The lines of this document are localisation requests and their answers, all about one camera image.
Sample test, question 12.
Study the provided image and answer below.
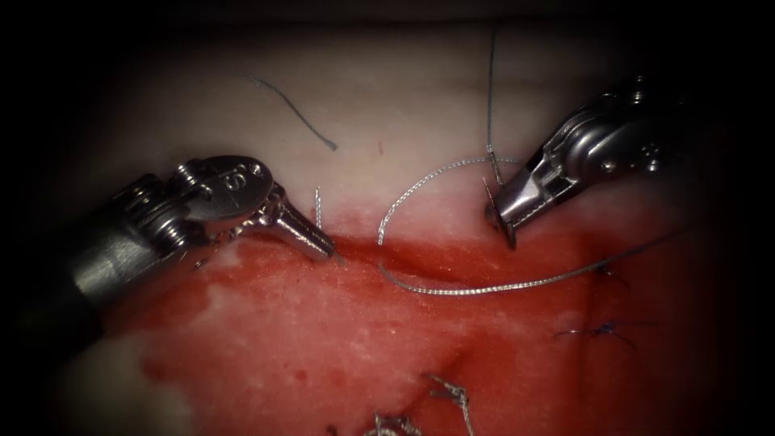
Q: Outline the left arm needle driver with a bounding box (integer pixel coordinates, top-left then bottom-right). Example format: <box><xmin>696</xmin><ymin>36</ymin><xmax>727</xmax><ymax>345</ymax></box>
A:
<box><xmin>111</xmin><ymin>155</ymin><xmax>291</xmax><ymax>253</ymax></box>

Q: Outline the left arm needle driver jaw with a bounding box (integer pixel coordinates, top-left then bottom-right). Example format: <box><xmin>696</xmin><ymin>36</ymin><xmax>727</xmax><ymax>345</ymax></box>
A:
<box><xmin>274</xmin><ymin>201</ymin><xmax>337</xmax><ymax>263</ymax></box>

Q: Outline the right arm needle driver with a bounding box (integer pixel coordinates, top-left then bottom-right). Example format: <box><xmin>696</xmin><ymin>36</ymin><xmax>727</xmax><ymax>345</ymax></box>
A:
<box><xmin>525</xmin><ymin>74</ymin><xmax>686</xmax><ymax>196</ymax></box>

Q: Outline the right arm needle driver jaw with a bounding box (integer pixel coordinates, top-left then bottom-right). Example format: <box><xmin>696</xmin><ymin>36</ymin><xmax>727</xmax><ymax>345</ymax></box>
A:
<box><xmin>512</xmin><ymin>183</ymin><xmax>584</xmax><ymax>231</ymax></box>
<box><xmin>491</xmin><ymin>171</ymin><xmax>551</xmax><ymax>224</ymax></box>

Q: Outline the curved steel needle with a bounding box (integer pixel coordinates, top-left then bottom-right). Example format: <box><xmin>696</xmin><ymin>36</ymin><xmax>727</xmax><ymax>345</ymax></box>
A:
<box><xmin>482</xmin><ymin>177</ymin><xmax>517</xmax><ymax>250</ymax></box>

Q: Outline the cut blue thread piece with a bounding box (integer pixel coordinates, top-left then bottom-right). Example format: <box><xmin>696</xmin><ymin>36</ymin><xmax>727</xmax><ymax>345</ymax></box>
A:
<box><xmin>246</xmin><ymin>74</ymin><xmax>338</xmax><ymax>151</ymax></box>

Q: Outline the tissue pad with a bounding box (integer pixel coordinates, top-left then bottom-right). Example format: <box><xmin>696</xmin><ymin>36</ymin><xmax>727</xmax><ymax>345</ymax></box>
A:
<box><xmin>36</xmin><ymin>23</ymin><xmax>775</xmax><ymax>436</ymax></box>

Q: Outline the blue stitching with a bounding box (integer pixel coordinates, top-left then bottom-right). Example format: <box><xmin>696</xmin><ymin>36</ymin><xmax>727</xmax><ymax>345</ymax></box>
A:
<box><xmin>362</xmin><ymin>374</ymin><xmax>476</xmax><ymax>436</ymax></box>
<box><xmin>554</xmin><ymin>261</ymin><xmax>658</xmax><ymax>351</ymax></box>

